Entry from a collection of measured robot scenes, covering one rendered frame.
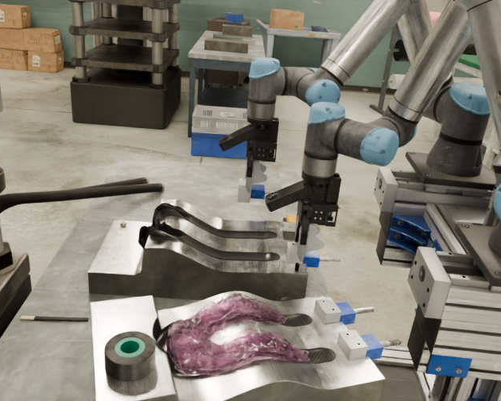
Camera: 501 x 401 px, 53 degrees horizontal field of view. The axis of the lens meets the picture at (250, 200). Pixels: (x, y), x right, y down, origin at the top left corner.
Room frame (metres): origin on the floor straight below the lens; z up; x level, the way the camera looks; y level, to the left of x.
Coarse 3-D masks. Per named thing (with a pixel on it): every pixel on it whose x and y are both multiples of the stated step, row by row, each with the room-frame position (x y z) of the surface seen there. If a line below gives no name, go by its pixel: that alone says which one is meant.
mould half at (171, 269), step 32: (128, 224) 1.19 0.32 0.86; (192, 224) 1.11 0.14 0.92; (224, 224) 1.19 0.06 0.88; (256, 224) 1.20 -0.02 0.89; (288, 224) 1.21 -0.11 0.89; (96, 256) 1.02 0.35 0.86; (128, 256) 1.03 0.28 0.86; (160, 256) 0.96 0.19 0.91; (192, 256) 0.97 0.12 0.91; (96, 288) 0.95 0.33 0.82; (128, 288) 0.95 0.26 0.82; (160, 288) 0.96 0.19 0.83; (192, 288) 0.96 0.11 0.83; (224, 288) 0.96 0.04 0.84; (256, 288) 0.97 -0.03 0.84; (288, 288) 0.97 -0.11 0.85
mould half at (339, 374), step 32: (96, 320) 0.72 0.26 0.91; (128, 320) 0.73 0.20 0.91; (160, 320) 0.79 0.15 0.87; (96, 352) 0.64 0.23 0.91; (160, 352) 0.66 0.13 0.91; (96, 384) 0.57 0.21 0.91; (128, 384) 0.58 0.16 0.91; (160, 384) 0.59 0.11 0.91; (192, 384) 0.63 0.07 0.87; (224, 384) 0.63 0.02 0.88; (256, 384) 0.62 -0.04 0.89; (288, 384) 0.64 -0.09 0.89; (320, 384) 0.67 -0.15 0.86; (352, 384) 0.68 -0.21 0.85
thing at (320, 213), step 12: (312, 180) 1.01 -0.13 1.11; (324, 180) 1.01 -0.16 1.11; (336, 180) 1.03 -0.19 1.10; (324, 192) 1.03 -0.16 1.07; (336, 192) 1.03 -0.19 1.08; (300, 204) 1.04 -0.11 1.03; (312, 204) 1.01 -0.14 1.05; (324, 204) 1.01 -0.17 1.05; (336, 204) 1.02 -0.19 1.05; (300, 216) 1.02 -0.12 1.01; (312, 216) 1.02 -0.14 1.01; (324, 216) 1.02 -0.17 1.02; (336, 216) 1.01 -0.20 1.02
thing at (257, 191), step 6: (240, 180) 1.34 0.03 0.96; (240, 186) 1.30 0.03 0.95; (252, 186) 1.33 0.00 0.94; (258, 186) 1.33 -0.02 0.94; (264, 186) 1.34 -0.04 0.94; (240, 192) 1.30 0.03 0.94; (246, 192) 1.30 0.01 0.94; (252, 192) 1.31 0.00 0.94; (258, 192) 1.31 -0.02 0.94; (264, 192) 1.31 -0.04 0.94; (270, 192) 1.33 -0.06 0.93; (240, 198) 1.30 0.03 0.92; (246, 198) 1.30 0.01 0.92; (258, 198) 1.31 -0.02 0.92
